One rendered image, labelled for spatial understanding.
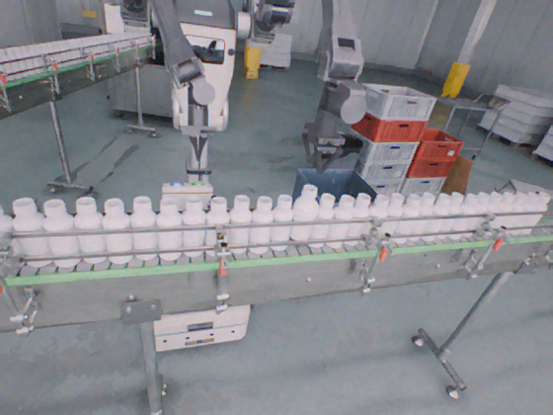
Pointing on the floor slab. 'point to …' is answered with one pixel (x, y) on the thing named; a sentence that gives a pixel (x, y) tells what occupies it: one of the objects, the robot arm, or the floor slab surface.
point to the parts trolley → (467, 119)
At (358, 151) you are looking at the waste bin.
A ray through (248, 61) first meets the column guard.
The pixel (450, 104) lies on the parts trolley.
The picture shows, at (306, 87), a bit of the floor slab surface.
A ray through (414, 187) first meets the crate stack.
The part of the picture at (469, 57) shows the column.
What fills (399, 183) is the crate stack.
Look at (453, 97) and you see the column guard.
